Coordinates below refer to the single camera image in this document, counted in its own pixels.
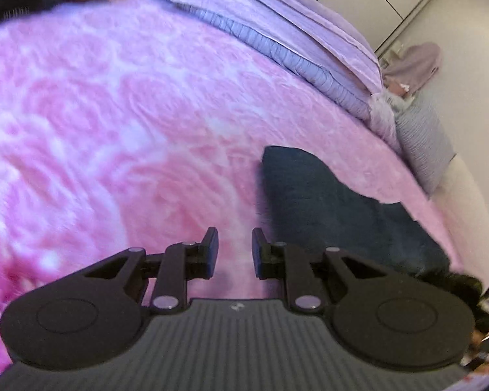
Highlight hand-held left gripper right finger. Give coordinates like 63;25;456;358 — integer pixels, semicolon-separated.
251;228;397;313

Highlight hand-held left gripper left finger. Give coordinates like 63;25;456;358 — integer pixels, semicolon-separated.
83;227;221;313

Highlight lilac striped duvet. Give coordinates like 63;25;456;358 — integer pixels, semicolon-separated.
126;0;397;141

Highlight grey textured pillow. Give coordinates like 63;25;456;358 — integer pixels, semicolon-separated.
394;94;458;196

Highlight pale pink draped cloth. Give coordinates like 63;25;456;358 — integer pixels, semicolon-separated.
383;42;441;95

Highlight dark blue denim pants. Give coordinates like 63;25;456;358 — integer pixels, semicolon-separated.
257;146;453;278

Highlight pink floral blanket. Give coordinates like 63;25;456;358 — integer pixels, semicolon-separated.
0;0;473;379

